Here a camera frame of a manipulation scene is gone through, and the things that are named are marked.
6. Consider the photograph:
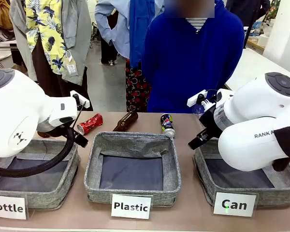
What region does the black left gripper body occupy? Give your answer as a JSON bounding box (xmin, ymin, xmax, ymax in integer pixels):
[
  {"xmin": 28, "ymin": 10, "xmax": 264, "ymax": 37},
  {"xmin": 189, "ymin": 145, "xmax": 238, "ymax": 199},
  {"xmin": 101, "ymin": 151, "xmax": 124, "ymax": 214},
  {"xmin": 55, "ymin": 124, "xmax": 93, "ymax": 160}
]
[{"xmin": 37, "ymin": 120, "xmax": 75, "ymax": 138}]

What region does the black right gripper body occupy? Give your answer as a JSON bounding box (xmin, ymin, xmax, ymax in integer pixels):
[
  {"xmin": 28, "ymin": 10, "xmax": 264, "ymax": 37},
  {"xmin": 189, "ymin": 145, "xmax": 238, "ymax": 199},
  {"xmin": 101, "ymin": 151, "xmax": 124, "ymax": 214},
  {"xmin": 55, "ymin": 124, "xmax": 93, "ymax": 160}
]
[{"xmin": 198, "ymin": 103, "xmax": 224, "ymax": 140}]

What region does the crushed red can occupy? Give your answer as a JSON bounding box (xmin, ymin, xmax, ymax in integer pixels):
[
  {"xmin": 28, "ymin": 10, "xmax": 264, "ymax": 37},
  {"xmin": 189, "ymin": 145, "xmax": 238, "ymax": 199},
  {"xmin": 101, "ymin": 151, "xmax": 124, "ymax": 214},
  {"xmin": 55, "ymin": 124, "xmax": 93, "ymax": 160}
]
[{"xmin": 76, "ymin": 113, "xmax": 104, "ymax": 135}]

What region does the person's right forearm blue sleeve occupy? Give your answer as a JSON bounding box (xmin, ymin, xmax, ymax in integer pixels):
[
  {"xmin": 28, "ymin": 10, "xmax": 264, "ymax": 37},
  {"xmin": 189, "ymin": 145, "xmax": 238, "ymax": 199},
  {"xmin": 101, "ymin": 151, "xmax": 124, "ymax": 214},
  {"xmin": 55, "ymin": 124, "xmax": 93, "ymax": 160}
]
[{"xmin": 142, "ymin": 55, "xmax": 160, "ymax": 113}]

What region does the person's left forearm blue sleeve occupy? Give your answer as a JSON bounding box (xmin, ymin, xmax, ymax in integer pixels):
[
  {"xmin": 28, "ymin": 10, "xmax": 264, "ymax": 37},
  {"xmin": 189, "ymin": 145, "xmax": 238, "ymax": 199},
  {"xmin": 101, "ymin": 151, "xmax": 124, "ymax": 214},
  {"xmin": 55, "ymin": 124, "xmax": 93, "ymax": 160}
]
[{"xmin": 217, "ymin": 43, "xmax": 245, "ymax": 90}]

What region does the crushed blue Pepsi can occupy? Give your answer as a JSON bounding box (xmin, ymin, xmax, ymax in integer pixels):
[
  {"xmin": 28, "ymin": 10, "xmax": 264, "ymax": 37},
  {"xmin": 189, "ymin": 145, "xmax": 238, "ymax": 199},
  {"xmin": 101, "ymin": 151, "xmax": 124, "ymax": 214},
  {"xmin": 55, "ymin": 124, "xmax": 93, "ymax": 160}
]
[{"xmin": 160, "ymin": 113, "xmax": 176, "ymax": 139}]

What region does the grey fabric basket Plastic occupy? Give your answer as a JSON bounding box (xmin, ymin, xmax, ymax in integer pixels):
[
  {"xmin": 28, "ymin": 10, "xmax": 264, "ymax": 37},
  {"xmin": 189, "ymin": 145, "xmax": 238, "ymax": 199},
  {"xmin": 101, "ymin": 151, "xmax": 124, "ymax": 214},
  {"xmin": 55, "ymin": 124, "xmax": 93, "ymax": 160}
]
[{"xmin": 84, "ymin": 131, "xmax": 182, "ymax": 207}]

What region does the grey fabric basket Bottle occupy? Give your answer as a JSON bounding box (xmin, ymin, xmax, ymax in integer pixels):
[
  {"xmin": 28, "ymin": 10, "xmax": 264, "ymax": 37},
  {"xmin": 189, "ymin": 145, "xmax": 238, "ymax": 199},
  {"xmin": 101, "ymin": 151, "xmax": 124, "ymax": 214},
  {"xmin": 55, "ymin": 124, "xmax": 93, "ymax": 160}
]
[{"xmin": 0, "ymin": 138, "xmax": 81, "ymax": 210}]

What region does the white sign reading Can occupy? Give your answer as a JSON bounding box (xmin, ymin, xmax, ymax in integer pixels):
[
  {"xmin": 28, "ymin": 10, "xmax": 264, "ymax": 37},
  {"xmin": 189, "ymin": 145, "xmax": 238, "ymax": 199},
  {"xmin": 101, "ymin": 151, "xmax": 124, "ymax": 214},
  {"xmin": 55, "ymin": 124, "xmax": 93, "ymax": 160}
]
[{"xmin": 212, "ymin": 191, "xmax": 259, "ymax": 218}]

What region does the grey fabric basket Can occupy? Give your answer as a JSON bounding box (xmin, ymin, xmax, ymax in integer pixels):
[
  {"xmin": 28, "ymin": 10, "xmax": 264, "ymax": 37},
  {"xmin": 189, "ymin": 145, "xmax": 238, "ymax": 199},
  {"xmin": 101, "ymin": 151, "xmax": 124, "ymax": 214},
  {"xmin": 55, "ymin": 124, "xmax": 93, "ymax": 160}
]
[{"xmin": 192, "ymin": 137, "xmax": 290, "ymax": 208}]

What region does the person in blue hoodie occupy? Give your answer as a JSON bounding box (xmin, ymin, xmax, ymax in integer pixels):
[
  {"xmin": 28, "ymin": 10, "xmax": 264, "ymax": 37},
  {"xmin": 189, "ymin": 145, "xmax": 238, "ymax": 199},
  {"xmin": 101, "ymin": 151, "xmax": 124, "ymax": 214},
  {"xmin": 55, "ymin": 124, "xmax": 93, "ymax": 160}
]
[{"xmin": 142, "ymin": 0, "xmax": 245, "ymax": 114}]

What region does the white hanging paper tag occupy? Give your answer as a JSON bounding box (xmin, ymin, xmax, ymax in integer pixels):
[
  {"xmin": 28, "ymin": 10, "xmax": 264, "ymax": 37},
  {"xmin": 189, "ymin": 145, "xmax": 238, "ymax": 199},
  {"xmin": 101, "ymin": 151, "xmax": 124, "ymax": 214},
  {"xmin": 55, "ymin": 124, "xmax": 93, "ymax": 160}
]
[{"xmin": 66, "ymin": 62, "xmax": 78, "ymax": 77}]

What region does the light wooden shelf box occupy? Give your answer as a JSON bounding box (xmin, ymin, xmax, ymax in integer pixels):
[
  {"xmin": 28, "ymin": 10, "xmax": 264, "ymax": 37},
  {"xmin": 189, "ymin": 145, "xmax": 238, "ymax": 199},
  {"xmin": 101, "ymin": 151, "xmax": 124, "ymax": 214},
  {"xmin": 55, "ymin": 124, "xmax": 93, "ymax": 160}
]
[{"xmin": 11, "ymin": 63, "xmax": 29, "ymax": 76}]

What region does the white background table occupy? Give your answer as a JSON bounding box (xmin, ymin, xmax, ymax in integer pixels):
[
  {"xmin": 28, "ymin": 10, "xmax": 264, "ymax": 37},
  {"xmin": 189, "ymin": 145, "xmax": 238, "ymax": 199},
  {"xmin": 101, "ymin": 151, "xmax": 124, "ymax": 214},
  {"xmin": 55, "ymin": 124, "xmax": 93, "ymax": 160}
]
[{"xmin": 224, "ymin": 47, "xmax": 290, "ymax": 97}]

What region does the person with red floral skirt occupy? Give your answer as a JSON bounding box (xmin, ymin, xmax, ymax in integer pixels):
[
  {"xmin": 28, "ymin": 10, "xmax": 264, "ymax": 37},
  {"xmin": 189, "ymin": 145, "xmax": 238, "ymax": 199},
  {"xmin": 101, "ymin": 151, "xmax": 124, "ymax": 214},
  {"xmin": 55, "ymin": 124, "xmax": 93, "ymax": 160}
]
[{"xmin": 94, "ymin": 0, "xmax": 165, "ymax": 113}]

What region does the white sign reading Plastic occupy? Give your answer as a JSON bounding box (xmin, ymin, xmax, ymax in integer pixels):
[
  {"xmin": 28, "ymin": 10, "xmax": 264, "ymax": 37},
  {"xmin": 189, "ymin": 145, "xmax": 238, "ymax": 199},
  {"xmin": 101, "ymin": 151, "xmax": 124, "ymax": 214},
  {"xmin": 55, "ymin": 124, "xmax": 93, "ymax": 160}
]
[{"xmin": 110, "ymin": 193, "xmax": 153, "ymax": 220}]

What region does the person in dark trousers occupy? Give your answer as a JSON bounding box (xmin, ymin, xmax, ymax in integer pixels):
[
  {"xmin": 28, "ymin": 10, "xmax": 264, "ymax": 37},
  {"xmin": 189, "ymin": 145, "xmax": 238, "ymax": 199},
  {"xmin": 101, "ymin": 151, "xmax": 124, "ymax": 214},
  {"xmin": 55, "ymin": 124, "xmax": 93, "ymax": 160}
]
[{"xmin": 100, "ymin": 36, "xmax": 118, "ymax": 66}]

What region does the light wooden desk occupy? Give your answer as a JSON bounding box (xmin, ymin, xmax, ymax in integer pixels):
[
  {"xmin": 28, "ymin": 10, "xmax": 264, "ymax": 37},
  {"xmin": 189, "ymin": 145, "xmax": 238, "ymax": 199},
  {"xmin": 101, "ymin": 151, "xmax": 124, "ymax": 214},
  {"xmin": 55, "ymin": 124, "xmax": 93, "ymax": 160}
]
[{"xmin": 241, "ymin": 20, "xmax": 268, "ymax": 55}]

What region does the person in yellow floral shirt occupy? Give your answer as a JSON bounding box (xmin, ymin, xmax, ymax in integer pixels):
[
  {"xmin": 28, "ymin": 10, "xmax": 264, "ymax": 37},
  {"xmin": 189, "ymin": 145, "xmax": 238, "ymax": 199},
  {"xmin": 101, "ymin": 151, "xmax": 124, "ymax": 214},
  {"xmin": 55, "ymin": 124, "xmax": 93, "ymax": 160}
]
[{"xmin": 9, "ymin": 0, "xmax": 94, "ymax": 112}]

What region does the white sign reading Bottle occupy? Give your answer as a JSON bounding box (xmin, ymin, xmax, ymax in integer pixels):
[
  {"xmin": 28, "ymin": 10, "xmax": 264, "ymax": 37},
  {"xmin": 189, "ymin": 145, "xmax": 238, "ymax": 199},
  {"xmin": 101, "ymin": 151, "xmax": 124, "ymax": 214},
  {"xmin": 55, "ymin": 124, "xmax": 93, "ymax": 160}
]
[{"xmin": 0, "ymin": 194, "xmax": 29, "ymax": 220}]

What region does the person in dark clothing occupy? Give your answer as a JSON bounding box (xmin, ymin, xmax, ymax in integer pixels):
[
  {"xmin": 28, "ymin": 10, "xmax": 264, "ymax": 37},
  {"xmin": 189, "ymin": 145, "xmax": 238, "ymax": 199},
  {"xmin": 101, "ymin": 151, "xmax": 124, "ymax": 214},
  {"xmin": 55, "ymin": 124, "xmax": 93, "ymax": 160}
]
[{"xmin": 226, "ymin": 0, "xmax": 271, "ymax": 28}]

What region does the pile of coloured clothes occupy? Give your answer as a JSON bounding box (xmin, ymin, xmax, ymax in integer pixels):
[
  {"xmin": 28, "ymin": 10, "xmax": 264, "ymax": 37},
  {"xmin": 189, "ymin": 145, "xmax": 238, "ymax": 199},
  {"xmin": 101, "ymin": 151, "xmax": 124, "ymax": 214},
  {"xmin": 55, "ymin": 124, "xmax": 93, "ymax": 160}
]
[{"xmin": 0, "ymin": 0, "xmax": 15, "ymax": 44}]

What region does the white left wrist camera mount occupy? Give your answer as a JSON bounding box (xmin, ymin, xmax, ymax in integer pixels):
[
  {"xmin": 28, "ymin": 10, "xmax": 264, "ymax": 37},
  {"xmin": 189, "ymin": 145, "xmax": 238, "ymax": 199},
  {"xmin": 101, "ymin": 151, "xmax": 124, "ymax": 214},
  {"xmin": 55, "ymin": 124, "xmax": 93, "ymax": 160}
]
[{"xmin": 70, "ymin": 90, "xmax": 90, "ymax": 109}]

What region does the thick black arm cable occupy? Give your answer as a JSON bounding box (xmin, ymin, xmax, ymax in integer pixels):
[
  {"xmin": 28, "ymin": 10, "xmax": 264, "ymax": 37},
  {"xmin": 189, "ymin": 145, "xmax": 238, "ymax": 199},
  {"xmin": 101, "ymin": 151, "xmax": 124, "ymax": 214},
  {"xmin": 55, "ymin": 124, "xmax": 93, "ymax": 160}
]
[{"xmin": 0, "ymin": 124, "xmax": 76, "ymax": 178}]

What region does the black strap on arm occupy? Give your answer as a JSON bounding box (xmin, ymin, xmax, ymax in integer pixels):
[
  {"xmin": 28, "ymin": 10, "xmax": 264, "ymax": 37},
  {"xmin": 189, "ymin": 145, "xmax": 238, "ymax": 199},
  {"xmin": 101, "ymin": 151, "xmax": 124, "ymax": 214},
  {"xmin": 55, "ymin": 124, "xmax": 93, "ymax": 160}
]
[{"xmin": 272, "ymin": 125, "xmax": 290, "ymax": 173}]

